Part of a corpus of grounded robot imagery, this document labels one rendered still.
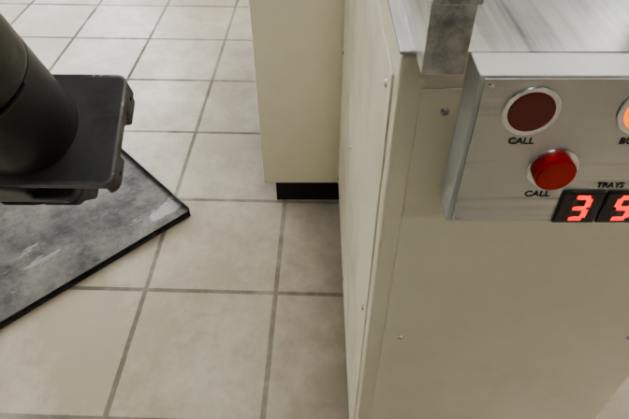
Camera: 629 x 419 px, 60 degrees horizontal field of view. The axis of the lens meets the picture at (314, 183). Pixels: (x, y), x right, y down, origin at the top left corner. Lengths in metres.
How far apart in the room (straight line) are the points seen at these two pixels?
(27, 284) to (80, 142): 1.12
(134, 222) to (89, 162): 1.16
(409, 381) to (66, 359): 0.78
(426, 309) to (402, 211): 0.15
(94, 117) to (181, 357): 0.94
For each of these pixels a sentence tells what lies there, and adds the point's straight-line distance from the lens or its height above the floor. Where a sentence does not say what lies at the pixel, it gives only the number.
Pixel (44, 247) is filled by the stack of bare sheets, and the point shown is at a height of 0.02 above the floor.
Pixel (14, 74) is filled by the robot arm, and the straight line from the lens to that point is 0.27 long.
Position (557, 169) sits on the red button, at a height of 0.77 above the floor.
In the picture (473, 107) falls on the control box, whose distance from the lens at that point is 0.39.
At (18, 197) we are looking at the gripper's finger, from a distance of 0.34.
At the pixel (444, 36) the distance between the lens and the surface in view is 0.36.
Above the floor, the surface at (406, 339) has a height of 0.48.
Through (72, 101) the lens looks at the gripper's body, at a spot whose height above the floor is 0.86.
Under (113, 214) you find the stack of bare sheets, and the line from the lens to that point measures 1.50.
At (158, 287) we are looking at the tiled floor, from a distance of 1.33.
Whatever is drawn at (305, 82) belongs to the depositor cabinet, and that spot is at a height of 0.38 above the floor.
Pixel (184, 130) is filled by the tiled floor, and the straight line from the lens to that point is 1.76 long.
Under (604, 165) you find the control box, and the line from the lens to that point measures 0.46.
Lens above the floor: 1.03
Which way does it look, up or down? 42 degrees down
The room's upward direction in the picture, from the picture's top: straight up
